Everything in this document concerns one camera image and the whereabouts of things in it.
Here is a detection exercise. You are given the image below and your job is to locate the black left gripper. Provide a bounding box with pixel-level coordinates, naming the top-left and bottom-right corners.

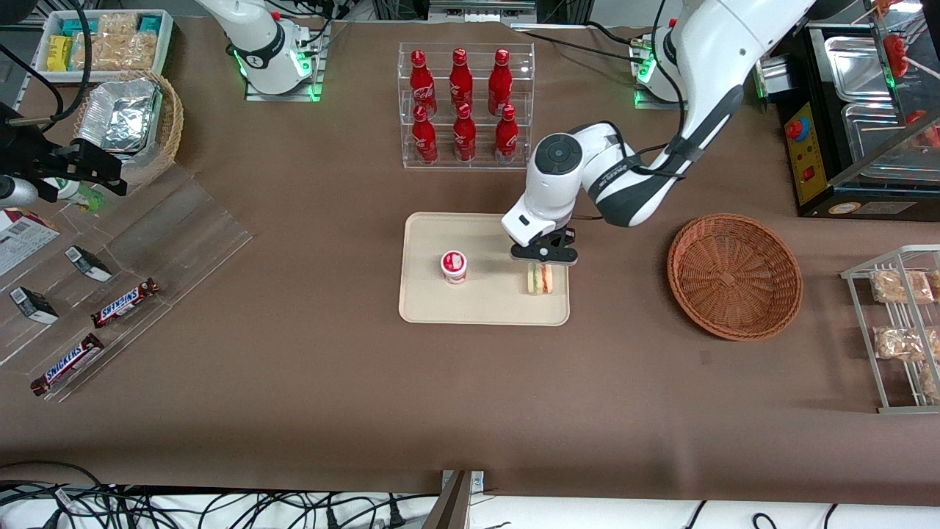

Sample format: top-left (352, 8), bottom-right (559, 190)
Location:
top-left (511, 228), bottom-right (578, 265)

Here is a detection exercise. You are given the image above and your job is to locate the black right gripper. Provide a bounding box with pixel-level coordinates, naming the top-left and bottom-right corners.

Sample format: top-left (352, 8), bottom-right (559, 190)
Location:
top-left (0, 103), bottom-right (127, 203)

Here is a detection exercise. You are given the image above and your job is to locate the beige plastic tray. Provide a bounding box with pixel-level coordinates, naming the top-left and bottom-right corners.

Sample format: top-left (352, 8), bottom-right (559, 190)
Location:
top-left (398, 212), bottom-right (571, 326)

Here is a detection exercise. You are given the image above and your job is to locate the deep tan wicker basket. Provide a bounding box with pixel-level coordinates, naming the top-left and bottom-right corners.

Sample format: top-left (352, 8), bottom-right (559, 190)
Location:
top-left (72, 70), bottom-right (184, 188)

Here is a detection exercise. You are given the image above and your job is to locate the round brown wicker basket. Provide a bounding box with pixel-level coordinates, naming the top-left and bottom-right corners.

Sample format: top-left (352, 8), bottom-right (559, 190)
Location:
top-left (667, 213), bottom-right (803, 342)

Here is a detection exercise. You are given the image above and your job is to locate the green white plastic bottle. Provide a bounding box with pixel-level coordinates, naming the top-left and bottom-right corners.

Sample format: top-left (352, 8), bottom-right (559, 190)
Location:
top-left (40, 179), bottom-right (105, 212)

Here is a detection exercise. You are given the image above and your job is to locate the silver foil container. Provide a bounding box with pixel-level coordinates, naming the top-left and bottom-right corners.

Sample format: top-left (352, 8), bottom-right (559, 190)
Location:
top-left (77, 79), bottom-right (162, 155)

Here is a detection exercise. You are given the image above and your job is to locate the small black barcode box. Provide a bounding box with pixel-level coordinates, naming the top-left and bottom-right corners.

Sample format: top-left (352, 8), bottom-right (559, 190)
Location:
top-left (65, 246), bottom-right (113, 283)
top-left (9, 287), bottom-right (59, 325)

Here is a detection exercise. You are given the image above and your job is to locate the white orange barcode carton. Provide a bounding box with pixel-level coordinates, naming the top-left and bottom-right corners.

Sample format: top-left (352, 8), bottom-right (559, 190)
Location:
top-left (0, 208), bottom-right (61, 278)

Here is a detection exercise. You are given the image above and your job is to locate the clear acrylic stepped stand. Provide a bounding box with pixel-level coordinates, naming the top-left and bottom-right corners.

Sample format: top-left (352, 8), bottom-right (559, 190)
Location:
top-left (0, 162), bottom-right (254, 403)

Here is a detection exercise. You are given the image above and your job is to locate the clear acrylic bottle rack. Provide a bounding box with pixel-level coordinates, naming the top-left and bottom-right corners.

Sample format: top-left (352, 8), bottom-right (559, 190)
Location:
top-left (398, 42), bottom-right (535, 171)

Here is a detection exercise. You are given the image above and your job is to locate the red cola bottle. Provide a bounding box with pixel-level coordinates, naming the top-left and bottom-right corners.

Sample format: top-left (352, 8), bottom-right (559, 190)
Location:
top-left (488, 48), bottom-right (513, 117)
top-left (409, 49), bottom-right (438, 118)
top-left (449, 48), bottom-right (474, 111)
top-left (411, 104), bottom-right (439, 165)
top-left (452, 103), bottom-right (477, 162)
top-left (494, 104), bottom-right (519, 163)

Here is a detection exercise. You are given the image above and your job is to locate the brown Snickers bar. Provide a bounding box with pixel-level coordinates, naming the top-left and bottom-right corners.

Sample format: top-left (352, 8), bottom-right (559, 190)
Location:
top-left (91, 278), bottom-right (161, 329)
top-left (30, 333), bottom-right (106, 397)

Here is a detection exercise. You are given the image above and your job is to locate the white plastic bin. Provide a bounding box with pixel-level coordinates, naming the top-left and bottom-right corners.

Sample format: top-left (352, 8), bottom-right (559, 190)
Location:
top-left (33, 10), bottom-right (175, 82)

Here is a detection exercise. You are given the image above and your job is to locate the brown table cover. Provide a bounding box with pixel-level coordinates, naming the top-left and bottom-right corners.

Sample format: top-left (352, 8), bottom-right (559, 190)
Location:
top-left (0, 16), bottom-right (940, 508)

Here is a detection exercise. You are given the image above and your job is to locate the black food warmer appliance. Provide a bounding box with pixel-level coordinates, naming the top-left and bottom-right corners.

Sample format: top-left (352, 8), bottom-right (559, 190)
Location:
top-left (775, 22), bottom-right (940, 220)

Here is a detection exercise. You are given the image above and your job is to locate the silver metal box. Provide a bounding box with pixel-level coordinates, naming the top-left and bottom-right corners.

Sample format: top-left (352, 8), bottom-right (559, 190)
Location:
top-left (756, 59), bottom-right (790, 98)

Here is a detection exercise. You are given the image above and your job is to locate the stainless steel warmer pan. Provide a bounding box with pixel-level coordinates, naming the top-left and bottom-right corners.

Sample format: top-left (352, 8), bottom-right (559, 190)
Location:
top-left (841, 103), bottom-right (920, 166)
top-left (824, 35), bottom-right (893, 104)

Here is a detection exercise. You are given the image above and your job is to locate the red sausage on skewer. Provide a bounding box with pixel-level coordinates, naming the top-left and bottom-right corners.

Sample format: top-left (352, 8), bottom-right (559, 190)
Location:
top-left (883, 34), bottom-right (940, 78)
top-left (907, 110), bottom-right (940, 149)

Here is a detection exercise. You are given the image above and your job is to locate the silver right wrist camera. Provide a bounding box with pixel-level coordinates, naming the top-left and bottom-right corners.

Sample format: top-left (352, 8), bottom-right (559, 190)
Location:
top-left (0, 176), bottom-right (39, 208)

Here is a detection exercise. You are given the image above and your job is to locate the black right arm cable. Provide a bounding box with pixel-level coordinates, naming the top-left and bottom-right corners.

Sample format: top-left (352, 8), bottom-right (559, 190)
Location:
top-left (0, 0), bottom-right (96, 133)

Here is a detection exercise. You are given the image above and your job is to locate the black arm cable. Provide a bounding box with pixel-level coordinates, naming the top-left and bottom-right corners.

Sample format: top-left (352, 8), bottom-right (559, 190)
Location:
top-left (602, 0), bottom-right (693, 179)
top-left (0, 0), bottom-right (96, 133)

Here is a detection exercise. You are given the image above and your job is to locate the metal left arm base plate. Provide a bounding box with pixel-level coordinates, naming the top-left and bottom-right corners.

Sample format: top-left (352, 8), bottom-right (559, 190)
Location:
top-left (633, 33), bottom-right (691, 111)

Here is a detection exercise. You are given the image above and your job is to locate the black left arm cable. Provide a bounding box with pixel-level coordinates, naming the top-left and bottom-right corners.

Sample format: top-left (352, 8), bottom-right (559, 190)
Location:
top-left (602, 0), bottom-right (693, 179)

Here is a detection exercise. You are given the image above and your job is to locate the black base power cable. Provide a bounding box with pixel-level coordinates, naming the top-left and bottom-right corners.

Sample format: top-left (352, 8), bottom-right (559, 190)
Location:
top-left (514, 21), bottom-right (651, 56)

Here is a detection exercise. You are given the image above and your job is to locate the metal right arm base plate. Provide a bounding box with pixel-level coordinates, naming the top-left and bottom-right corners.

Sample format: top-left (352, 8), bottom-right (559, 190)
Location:
top-left (245, 22), bottom-right (331, 102)

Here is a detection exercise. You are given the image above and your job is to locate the aluminium frame profile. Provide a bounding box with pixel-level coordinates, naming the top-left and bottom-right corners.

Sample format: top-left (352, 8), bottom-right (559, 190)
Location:
top-left (426, 0), bottom-right (538, 24)

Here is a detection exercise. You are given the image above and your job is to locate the dark camera stand pole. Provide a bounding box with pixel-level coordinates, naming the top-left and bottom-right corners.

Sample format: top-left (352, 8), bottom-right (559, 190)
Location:
top-left (424, 470), bottom-right (472, 529)

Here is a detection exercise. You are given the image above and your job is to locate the black cable loop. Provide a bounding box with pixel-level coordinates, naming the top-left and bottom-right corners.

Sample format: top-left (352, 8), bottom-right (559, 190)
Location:
top-left (0, 461), bottom-right (104, 529)

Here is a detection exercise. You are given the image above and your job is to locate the grey wire rack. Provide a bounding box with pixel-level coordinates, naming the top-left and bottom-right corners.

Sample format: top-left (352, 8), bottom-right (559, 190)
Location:
top-left (841, 245), bottom-right (940, 414)

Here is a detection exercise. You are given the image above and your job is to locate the black cable tangle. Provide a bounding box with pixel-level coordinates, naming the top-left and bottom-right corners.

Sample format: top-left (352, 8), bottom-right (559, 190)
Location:
top-left (103, 489), bottom-right (441, 529)

